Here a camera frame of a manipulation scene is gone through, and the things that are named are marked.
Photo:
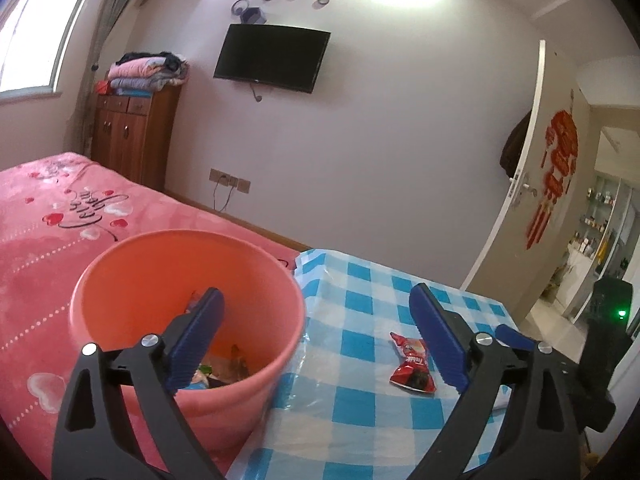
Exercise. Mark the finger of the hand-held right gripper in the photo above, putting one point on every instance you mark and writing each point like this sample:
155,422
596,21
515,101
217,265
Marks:
515,336

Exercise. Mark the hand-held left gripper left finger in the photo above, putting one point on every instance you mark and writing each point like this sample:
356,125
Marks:
200,340

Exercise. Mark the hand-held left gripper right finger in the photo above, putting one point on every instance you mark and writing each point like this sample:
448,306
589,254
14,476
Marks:
436,332

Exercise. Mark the red snack wrapper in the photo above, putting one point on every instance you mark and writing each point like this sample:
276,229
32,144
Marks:
412,365

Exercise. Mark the orange plastic bucket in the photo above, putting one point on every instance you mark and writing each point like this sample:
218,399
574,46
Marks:
150,270

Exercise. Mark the green and white wrapper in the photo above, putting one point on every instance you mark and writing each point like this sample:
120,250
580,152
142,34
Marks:
207,376

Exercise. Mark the white door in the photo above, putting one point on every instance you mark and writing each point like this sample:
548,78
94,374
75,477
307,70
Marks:
505,240

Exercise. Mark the display shelf with bottles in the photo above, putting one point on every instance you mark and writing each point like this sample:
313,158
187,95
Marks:
595,240

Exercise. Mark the blue checked tablecloth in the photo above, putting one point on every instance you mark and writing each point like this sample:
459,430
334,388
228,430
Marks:
350,410

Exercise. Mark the pink printed blanket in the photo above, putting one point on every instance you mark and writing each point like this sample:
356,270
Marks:
45,240

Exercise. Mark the red door decoration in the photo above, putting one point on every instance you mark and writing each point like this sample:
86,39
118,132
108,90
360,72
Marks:
560,150

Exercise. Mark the brown wooden cabinet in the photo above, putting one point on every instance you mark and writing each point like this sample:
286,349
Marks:
135,135

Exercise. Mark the red item on cabinet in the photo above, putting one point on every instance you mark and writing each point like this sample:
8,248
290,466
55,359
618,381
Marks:
103,88

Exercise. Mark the stack of folded blankets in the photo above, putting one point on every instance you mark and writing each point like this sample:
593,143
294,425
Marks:
147,72

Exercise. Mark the grey curtain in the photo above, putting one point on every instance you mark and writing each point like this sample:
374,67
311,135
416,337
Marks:
100,55

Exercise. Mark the window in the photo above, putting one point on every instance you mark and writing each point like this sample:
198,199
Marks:
35,25

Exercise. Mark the wall socket strip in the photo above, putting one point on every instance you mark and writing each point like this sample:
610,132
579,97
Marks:
230,180

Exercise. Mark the black wall television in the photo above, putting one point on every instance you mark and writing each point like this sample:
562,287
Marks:
270,57

